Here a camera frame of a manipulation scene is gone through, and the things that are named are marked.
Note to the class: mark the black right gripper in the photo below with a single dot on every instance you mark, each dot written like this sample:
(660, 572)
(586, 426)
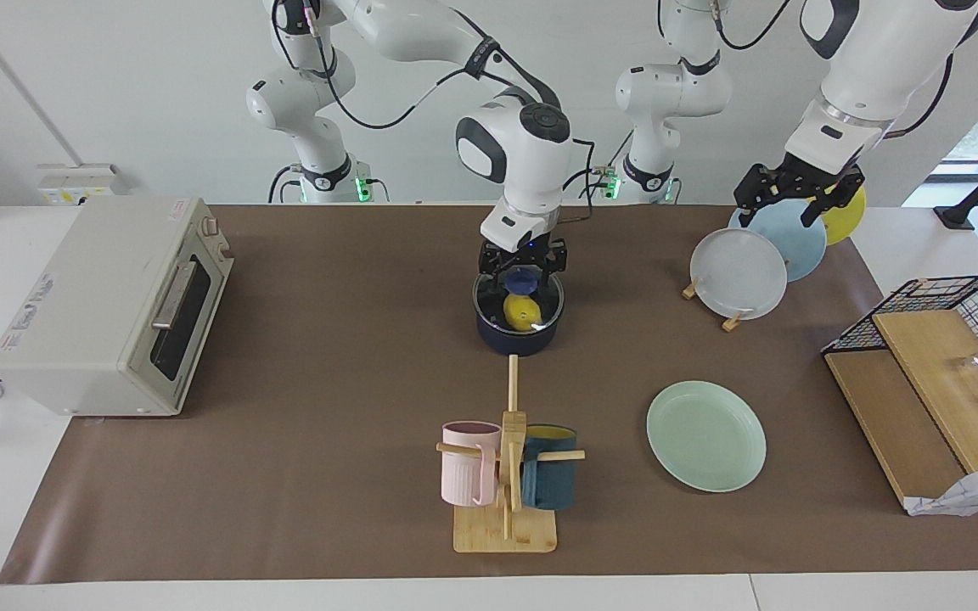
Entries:
(523, 253)

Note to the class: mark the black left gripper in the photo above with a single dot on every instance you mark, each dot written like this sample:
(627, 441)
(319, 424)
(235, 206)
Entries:
(799, 182)

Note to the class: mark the yellow lemon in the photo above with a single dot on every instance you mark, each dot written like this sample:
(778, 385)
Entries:
(523, 314)

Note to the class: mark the glass lid with blue knob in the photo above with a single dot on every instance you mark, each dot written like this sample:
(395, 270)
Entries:
(489, 310)

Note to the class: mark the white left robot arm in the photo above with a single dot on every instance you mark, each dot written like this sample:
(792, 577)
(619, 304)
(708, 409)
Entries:
(888, 42)

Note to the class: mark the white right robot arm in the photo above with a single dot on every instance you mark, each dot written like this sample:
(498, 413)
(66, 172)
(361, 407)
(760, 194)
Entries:
(523, 144)

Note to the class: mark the yellow plate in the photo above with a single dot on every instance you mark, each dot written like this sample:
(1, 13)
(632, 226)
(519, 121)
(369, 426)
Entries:
(845, 225)

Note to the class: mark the light blue plate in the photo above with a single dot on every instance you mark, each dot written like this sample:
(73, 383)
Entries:
(803, 250)

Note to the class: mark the grey plate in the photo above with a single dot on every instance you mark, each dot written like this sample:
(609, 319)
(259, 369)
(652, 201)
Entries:
(737, 273)

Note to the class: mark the wooden plate rack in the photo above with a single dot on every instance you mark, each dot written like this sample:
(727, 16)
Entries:
(732, 322)

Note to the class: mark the mint green plate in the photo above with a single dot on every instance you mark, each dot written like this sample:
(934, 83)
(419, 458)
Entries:
(705, 437)

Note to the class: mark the dark blue saucepan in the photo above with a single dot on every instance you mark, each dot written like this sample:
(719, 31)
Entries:
(497, 341)

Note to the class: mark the pink ribbed mug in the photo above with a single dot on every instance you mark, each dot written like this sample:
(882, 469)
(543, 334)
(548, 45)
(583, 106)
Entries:
(463, 471)

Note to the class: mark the dark teal mug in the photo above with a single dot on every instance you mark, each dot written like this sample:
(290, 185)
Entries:
(550, 479)

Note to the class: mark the brown table mat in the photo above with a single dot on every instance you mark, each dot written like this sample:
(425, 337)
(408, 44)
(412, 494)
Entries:
(328, 382)

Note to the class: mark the wooden mug rack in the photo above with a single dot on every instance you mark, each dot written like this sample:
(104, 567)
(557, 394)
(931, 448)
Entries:
(506, 535)

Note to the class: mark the white patterned cloth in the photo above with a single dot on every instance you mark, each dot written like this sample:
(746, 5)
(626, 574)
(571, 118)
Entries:
(977, 490)

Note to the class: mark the beige toaster oven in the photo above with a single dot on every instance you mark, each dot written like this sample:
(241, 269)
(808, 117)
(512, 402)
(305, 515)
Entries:
(90, 314)

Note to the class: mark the white power strip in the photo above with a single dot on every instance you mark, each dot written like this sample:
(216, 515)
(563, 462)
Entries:
(73, 187)

